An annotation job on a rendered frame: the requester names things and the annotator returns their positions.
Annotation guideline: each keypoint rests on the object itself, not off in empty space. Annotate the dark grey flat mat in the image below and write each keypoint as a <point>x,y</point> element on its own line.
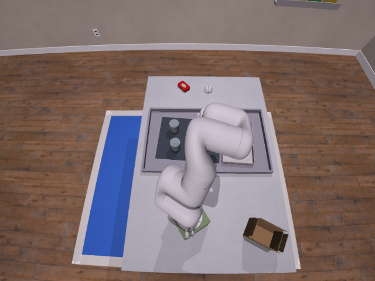
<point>164,150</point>

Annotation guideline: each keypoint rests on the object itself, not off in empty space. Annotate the red square tin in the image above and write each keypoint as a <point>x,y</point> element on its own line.
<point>183,86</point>

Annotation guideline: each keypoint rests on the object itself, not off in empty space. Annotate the brown cardboard box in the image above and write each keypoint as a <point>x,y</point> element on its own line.
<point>266,234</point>

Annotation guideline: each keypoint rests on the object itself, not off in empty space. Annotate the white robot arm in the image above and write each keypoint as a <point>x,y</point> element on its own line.
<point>219,128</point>

